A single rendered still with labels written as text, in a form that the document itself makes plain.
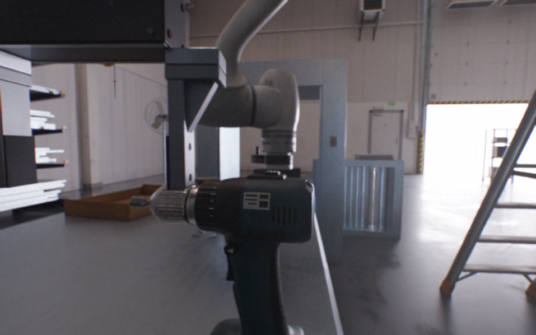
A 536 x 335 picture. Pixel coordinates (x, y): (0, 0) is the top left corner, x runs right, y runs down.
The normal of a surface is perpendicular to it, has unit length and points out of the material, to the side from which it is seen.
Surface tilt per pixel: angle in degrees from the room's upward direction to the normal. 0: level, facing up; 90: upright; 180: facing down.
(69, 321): 0
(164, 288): 0
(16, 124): 90
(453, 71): 90
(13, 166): 90
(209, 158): 90
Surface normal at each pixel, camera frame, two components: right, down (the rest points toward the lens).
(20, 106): 1.00, 0.01
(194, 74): -0.01, 0.08
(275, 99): 0.21, 0.03
